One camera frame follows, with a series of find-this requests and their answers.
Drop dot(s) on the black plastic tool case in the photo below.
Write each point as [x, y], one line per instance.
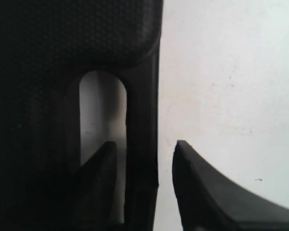
[46, 46]

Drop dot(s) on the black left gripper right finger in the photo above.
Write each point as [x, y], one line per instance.
[209, 201]

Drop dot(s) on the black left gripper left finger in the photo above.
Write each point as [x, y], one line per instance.
[88, 197]

